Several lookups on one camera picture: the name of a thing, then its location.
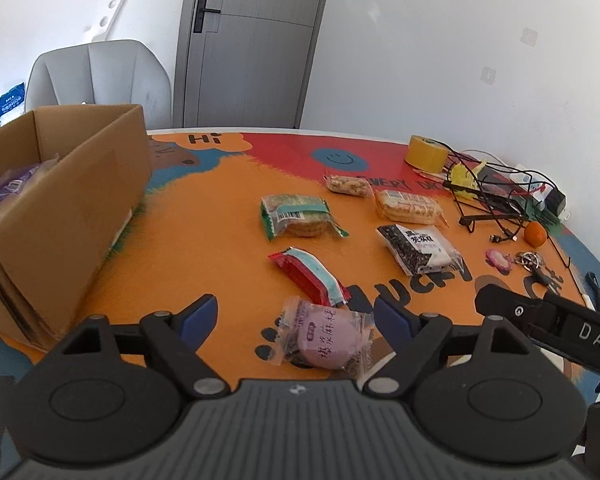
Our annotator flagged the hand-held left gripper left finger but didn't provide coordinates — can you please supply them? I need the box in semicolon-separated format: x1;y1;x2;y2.
54;294;231;401

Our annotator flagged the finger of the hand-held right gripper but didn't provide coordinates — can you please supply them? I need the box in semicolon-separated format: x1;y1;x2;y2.
474;284;561;341

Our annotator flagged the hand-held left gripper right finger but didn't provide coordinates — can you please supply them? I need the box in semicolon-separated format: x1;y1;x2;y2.
364;295;533;401

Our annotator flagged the purple round cake packet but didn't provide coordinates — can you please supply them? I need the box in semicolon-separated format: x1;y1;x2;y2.
267;296;376;381

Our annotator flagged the black sesame snack packet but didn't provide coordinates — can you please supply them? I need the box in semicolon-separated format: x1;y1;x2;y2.
377;224;465;276

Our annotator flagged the red striped snack packet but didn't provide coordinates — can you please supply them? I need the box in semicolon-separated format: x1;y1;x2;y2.
267;247;351;307

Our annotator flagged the yellow cracker packet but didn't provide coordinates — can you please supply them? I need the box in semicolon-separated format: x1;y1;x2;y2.
374;190;448;226

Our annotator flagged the green cracker packet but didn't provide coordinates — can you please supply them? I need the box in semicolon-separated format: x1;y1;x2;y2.
260;194;350;242

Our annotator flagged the clear peanut bar packet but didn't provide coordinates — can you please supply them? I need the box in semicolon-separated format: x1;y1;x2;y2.
324;174;373;198

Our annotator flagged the cardboard box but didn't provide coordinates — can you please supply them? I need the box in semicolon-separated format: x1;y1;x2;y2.
0;104;153;351

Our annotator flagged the large purple snack packet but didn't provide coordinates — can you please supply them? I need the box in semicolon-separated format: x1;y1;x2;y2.
0;160;61;216

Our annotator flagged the bunch of keys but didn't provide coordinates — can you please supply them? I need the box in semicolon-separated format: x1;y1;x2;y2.
515;251;561;286

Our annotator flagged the black pen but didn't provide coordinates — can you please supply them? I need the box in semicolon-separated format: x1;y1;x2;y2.
585;272;600;311

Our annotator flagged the white power strip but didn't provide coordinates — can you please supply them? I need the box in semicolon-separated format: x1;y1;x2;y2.
500;162;548;196

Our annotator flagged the yellow tape roll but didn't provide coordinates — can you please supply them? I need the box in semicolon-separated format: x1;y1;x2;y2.
404;135;451;172

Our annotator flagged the grey upholstered chair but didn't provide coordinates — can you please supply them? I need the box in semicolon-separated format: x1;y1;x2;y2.
27;39;173;128

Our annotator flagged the grey door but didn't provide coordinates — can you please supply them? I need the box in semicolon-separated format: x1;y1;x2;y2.
172;0;336;129

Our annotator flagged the blue plastic bag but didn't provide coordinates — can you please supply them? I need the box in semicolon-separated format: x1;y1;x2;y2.
0;82;28;121

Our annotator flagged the white foam board with holes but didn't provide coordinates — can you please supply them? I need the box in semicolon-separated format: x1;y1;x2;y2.
82;0;129;43

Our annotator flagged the pink keychain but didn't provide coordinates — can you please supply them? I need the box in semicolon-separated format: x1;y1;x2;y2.
486;249;513;273

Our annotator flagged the thin black hooked wire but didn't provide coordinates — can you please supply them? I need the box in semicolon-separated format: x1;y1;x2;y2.
550;232;573;266

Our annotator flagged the black wire stand with cables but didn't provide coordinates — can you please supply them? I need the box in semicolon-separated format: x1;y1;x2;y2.
430;137;568;246

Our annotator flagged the black door handle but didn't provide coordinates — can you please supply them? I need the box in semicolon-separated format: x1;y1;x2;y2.
192;0;222;34

